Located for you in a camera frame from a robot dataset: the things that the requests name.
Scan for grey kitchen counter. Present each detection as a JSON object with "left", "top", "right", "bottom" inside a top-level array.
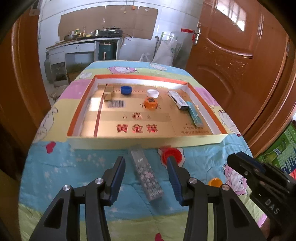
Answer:
[{"left": 45, "top": 37, "right": 123, "bottom": 86}]

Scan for red bottle cap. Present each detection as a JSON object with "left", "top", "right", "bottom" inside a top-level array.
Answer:
[{"left": 159, "top": 148, "right": 185, "bottom": 167}]

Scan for brown wooden door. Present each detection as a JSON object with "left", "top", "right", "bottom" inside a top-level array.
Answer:
[{"left": 186, "top": 1, "right": 295, "bottom": 156}]

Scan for orange rimmed cardboard tray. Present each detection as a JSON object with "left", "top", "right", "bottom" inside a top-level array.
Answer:
[{"left": 67, "top": 74, "right": 229, "bottom": 150}]

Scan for white bottle cap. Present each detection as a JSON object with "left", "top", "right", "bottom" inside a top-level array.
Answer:
[{"left": 147, "top": 89, "right": 159, "bottom": 98}]

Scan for blue bottle cap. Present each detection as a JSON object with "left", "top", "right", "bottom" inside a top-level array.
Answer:
[{"left": 120, "top": 86, "right": 132, "bottom": 95}]

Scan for white hanging sack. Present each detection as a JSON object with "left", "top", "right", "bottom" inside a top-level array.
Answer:
[{"left": 152, "top": 38, "right": 177, "bottom": 66}]

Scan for green cardboard box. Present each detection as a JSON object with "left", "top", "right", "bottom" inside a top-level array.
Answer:
[{"left": 256, "top": 121, "right": 296, "bottom": 174}]

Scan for left wooden door frame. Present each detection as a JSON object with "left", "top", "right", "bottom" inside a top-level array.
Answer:
[{"left": 1, "top": 1, "right": 51, "bottom": 179}]

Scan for teal lighter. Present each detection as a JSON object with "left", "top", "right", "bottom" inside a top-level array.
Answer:
[{"left": 186, "top": 101, "right": 204, "bottom": 128}]

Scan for gold rectangular box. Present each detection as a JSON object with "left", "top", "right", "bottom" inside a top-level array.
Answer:
[{"left": 103, "top": 84, "right": 114, "bottom": 101}]

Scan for white Hello Kitty case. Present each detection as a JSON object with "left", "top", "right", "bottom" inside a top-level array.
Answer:
[{"left": 168, "top": 90, "right": 189, "bottom": 110}]

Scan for cardboard wall sheets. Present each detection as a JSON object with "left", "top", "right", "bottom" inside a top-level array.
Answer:
[{"left": 58, "top": 5, "right": 158, "bottom": 40}]

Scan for red cardboard box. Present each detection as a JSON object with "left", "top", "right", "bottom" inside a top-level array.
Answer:
[{"left": 290, "top": 169, "right": 296, "bottom": 179}]

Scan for black gas stove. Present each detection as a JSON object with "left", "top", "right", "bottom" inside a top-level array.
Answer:
[{"left": 98, "top": 27, "right": 123, "bottom": 38}]

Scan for teal air fryer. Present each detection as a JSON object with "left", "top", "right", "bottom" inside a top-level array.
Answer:
[{"left": 99, "top": 42, "right": 115, "bottom": 60}]

